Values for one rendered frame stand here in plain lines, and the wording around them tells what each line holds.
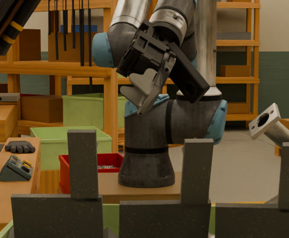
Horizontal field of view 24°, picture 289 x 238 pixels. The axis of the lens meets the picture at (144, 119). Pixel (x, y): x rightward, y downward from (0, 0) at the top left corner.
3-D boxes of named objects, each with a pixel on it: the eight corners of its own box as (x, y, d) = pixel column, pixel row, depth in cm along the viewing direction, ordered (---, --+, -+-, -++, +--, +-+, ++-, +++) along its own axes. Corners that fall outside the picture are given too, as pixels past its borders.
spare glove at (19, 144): (2, 147, 269) (2, 140, 269) (29, 146, 272) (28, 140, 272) (6, 154, 250) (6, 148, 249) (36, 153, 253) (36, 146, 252)
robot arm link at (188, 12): (200, 14, 144) (197, -22, 138) (189, 45, 136) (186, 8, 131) (164, 13, 146) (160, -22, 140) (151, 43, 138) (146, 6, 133)
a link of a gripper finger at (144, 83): (116, 99, 115) (131, 66, 122) (146, 117, 116) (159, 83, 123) (125, 88, 113) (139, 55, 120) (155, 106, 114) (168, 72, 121)
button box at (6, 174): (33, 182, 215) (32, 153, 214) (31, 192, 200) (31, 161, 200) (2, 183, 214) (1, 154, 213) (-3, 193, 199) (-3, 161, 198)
